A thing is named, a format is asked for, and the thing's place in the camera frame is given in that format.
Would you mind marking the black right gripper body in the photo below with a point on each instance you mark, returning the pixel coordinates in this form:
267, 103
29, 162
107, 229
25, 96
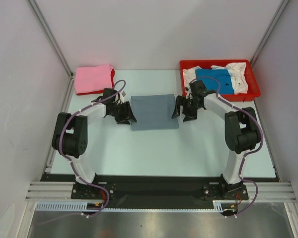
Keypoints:
189, 103

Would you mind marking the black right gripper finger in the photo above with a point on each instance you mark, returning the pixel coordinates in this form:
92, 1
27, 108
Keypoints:
190, 115
177, 109

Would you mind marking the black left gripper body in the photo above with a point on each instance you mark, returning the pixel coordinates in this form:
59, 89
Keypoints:
119, 113

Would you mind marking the grey polo shirt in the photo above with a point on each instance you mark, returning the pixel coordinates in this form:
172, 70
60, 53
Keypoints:
153, 112

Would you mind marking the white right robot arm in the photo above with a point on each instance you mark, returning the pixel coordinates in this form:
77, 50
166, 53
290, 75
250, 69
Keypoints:
242, 132

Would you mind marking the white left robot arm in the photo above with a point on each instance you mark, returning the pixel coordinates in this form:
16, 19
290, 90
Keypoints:
70, 136

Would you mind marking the blue t-shirt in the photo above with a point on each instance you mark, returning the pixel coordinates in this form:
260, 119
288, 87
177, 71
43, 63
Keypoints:
216, 79

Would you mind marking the folded red t-shirt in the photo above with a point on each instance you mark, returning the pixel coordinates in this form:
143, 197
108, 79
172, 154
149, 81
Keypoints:
111, 79

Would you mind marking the folded pink t-shirt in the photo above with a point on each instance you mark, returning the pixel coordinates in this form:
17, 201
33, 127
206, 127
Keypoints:
92, 78

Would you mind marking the white t-shirt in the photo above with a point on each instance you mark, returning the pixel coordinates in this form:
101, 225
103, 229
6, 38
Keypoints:
235, 69

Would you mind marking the red plastic bin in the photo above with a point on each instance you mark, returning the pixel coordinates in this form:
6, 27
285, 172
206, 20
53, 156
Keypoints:
253, 88

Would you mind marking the black mounting base plate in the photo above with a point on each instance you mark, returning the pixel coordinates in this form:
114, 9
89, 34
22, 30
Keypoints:
101, 180

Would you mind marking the left aluminium corner post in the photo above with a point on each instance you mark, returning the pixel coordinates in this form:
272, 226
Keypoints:
39, 16

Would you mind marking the aluminium corner post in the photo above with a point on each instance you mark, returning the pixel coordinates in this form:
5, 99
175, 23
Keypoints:
39, 16
281, 9

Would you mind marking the white slotted cable duct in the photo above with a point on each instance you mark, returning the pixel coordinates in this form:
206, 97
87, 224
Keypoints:
180, 205

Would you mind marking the aluminium frame rail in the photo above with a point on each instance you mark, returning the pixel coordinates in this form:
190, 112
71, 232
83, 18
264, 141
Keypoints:
66, 191

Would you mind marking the right aluminium corner post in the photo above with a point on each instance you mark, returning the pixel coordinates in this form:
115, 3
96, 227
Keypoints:
281, 9

